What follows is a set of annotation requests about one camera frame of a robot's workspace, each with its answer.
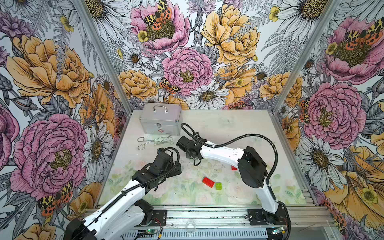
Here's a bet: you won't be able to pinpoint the long red lego brick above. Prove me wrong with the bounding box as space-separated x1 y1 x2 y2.
202 177 215 188

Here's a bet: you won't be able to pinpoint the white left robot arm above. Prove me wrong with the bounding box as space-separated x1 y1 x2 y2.
64 147 182 240

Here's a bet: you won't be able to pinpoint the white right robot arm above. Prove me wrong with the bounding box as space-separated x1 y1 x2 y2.
177 134 279 225

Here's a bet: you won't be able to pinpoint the lime green lego brick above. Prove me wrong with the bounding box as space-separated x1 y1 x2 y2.
215 182 223 190

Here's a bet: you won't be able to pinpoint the steel forceps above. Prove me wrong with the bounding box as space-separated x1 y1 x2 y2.
137 140 174 151

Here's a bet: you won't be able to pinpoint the steel surgical scissors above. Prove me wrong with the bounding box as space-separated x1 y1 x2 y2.
137 136 173 143

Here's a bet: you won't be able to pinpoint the silver metal case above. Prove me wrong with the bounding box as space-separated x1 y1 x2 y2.
139 103 183 136

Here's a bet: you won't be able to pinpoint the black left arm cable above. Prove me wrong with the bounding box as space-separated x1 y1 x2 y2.
83 146 182 226

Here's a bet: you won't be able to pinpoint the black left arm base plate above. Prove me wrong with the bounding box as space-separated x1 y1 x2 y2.
140 210 168 227

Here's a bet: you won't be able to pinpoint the white vented cable duct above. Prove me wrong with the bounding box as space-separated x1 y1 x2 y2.
119 227 269 240

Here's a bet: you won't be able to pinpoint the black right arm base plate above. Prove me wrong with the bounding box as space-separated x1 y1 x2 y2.
246 208 291 226

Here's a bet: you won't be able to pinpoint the aluminium frame post left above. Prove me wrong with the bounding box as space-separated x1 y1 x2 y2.
74 1 133 117

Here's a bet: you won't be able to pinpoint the aluminium frame post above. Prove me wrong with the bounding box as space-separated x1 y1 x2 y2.
74 1 133 117
272 0 341 115

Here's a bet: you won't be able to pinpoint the aluminium front rail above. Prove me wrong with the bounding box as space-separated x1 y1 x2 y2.
154 205 335 228

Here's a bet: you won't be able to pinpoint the aluminium frame post right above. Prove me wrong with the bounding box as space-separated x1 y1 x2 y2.
272 0 341 115

